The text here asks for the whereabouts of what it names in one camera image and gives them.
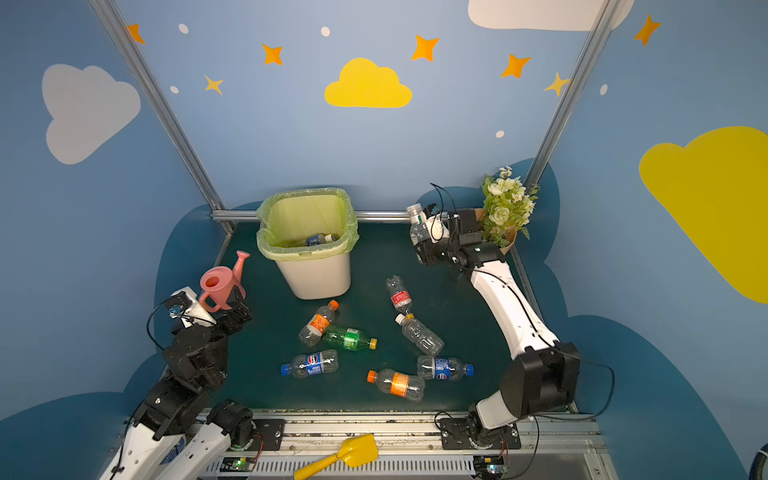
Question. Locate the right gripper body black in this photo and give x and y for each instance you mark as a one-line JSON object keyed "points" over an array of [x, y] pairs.
{"points": [[426, 250]]}

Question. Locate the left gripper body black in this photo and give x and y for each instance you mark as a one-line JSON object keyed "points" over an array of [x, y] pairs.
{"points": [[231, 315]]}

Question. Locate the clear bottle white cap green label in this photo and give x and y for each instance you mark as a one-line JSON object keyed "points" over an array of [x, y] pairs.
{"points": [[419, 231]]}

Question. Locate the clear bottle blue label white cap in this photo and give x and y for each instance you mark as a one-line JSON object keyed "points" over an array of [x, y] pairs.
{"points": [[320, 239]]}

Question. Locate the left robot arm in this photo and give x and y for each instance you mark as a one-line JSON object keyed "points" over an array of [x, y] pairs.
{"points": [[197, 362]]}

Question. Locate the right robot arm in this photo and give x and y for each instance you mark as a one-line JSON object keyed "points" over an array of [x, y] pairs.
{"points": [[544, 372]]}

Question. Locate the white plastic waste bin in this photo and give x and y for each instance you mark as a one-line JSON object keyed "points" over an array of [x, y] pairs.
{"points": [[318, 279]]}

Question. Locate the green bin liner bag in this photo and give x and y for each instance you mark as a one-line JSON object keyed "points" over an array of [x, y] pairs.
{"points": [[287, 219]]}

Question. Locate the pink watering can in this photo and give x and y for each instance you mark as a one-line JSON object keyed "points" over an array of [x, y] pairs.
{"points": [[221, 286]]}

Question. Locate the clear bottle red label yellow cap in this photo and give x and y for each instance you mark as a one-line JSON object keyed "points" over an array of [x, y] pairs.
{"points": [[399, 295]]}

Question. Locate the terracotta ribbed flower pot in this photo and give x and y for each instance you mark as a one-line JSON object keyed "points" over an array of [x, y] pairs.
{"points": [[510, 235]]}

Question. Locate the clear bottle orange label upper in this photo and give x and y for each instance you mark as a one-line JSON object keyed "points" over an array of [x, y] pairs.
{"points": [[313, 331]]}

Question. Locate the clear bottle orange label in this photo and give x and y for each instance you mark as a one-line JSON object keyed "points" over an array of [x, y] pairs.
{"points": [[313, 331], [398, 384]]}

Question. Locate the white artificial flower plant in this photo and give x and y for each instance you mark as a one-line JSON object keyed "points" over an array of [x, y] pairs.
{"points": [[508, 204]]}

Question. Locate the clear bottle white cap ribbed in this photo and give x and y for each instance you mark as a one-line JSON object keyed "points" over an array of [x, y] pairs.
{"points": [[420, 335]]}

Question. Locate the pepsi bottle blue cap left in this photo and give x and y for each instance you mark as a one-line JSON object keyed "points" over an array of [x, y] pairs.
{"points": [[317, 363]]}

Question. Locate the pepsi bottle blue cap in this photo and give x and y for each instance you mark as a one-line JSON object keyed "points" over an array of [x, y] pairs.
{"points": [[443, 368], [317, 363]]}

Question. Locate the green plastic bottle yellow cap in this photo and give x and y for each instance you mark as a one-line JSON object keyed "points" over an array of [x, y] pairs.
{"points": [[348, 338]]}

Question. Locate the pepsi bottle blue cap right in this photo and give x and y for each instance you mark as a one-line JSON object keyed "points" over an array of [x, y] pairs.
{"points": [[443, 368]]}

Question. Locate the clear bottle orange label lower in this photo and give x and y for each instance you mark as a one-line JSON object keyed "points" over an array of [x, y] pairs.
{"points": [[398, 384]]}

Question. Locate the left controller board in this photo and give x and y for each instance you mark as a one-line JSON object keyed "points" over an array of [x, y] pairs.
{"points": [[239, 465]]}

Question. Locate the controller board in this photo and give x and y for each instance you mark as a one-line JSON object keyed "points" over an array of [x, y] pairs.
{"points": [[488, 467], [239, 465]]}

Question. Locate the yellow toy shovel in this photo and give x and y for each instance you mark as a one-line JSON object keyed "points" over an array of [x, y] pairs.
{"points": [[354, 452]]}

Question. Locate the right controller board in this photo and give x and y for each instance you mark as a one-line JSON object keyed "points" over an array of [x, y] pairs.
{"points": [[488, 467]]}

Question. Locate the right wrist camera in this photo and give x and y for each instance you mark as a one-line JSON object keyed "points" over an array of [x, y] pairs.
{"points": [[457, 227]]}

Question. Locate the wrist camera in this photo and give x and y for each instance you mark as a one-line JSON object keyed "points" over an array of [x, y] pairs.
{"points": [[183, 305], [457, 227]]}

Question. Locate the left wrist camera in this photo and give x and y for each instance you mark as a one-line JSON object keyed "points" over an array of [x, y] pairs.
{"points": [[183, 305]]}

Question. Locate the aluminium back frame rail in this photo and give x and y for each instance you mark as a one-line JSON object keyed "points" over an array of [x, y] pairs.
{"points": [[388, 217]]}

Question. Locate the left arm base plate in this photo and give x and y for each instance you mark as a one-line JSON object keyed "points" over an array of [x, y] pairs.
{"points": [[267, 434]]}

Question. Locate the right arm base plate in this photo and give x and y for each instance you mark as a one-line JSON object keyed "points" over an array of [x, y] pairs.
{"points": [[463, 434]]}

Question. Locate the front aluminium rail bed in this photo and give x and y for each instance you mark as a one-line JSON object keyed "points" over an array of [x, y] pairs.
{"points": [[409, 445]]}

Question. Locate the left aluminium frame post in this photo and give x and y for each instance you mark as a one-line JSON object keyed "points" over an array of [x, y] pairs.
{"points": [[113, 22]]}

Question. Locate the aluminium frame post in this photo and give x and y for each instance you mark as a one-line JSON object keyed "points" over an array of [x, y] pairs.
{"points": [[113, 22], [580, 74]]}

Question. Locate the right aluminium frame post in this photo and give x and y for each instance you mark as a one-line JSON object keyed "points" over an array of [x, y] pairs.
{"points": [[580, 74]]}

